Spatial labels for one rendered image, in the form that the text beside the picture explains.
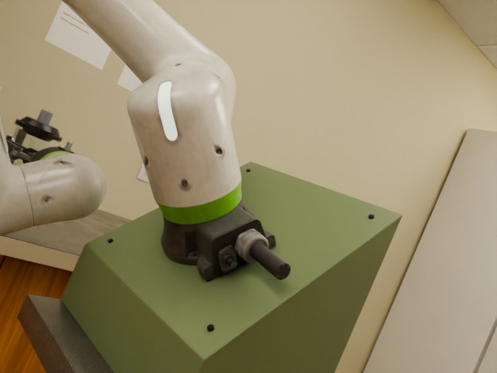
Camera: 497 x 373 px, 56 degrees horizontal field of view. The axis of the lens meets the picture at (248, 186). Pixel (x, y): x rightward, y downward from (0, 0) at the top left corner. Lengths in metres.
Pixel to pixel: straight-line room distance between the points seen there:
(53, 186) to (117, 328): 0.24
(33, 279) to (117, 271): 0.48
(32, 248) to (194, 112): 0.62
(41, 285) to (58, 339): 0.48
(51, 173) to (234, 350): 0.40
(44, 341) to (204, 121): 0.37
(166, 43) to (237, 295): 0.39
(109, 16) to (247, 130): 1.43
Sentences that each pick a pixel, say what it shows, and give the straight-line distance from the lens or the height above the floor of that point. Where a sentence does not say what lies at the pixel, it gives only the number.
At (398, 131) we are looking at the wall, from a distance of 2.81.
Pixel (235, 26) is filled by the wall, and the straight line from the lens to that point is 2.06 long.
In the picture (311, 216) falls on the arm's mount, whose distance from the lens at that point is 0.72.
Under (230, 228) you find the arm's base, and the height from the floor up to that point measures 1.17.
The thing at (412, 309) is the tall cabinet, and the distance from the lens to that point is 3.13.
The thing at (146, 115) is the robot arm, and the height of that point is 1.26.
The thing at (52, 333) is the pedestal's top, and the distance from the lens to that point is 0.71.
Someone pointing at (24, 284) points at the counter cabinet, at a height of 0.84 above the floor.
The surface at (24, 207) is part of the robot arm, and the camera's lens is 0.77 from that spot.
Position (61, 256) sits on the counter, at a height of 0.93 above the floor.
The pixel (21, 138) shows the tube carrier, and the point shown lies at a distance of 1.18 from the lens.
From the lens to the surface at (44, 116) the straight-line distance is 1.20.
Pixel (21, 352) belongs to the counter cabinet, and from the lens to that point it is 1.24.
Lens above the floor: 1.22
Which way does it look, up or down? 1 degrees up
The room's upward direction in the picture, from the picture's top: 24 degrees clockwise
